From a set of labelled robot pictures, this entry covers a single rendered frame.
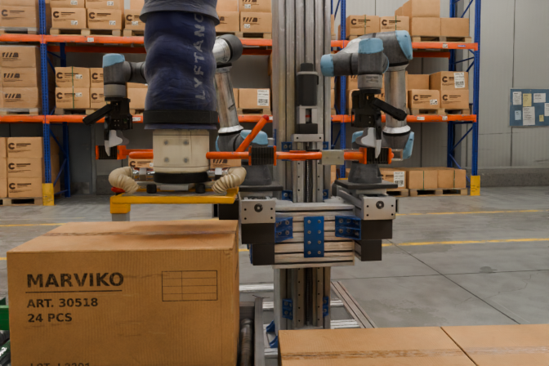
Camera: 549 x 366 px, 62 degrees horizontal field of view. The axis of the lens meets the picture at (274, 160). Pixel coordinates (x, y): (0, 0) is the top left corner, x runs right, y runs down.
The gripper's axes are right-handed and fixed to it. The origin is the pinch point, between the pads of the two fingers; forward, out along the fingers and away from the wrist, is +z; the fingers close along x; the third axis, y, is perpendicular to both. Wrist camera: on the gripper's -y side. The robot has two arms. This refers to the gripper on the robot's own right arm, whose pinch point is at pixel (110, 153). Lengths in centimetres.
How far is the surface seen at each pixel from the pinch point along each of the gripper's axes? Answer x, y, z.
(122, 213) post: 21.1, -3.0, 25.7
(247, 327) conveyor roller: -5, 48, 65
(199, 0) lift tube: -35, 37, -44
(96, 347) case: -46, 9, 51
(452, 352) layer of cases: -27, 115, 66
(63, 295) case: -46, 0, 37
